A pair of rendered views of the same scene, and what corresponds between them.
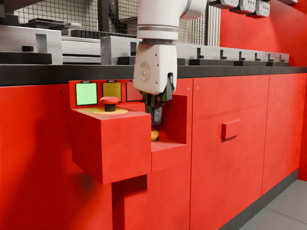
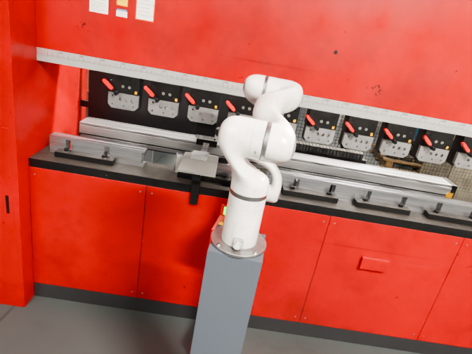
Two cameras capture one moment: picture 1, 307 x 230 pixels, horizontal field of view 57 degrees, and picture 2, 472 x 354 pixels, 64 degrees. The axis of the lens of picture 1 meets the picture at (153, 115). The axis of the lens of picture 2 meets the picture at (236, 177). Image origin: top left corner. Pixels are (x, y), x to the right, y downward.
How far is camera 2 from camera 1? 1.42 m
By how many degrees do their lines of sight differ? 44
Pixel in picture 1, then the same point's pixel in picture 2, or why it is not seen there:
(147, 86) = not seen: hidden behind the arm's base
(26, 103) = (211, 203)
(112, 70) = not seen: hidden behind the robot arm
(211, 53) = (387, 197)
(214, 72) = (359, 217)
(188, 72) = (326, 211)
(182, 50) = (348, 190)
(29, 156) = (207, 223)
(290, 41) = not seen: outside the picture
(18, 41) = (224, 170)
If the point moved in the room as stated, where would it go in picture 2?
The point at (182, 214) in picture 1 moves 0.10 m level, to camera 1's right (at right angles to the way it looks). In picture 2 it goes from (298, 296) to (312, 306)
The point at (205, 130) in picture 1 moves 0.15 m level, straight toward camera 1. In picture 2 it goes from (337, 253) to (317, 258)
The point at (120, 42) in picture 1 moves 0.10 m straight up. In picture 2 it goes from (286, 178) to (291, 160)
